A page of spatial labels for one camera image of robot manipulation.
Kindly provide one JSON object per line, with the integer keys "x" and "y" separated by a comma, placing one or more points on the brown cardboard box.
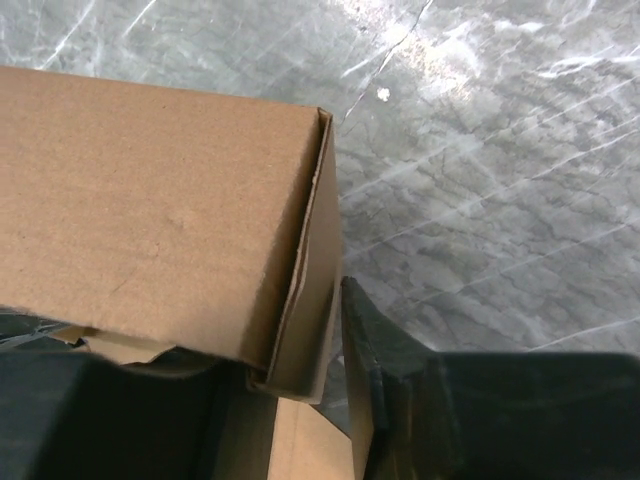
{"x": 174, "y": 227}

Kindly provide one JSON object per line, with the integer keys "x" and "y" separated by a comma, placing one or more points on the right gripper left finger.
{"x": 80, "y": 416}

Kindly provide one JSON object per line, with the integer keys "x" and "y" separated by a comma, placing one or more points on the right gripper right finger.
{"x": 416, "y": 413}

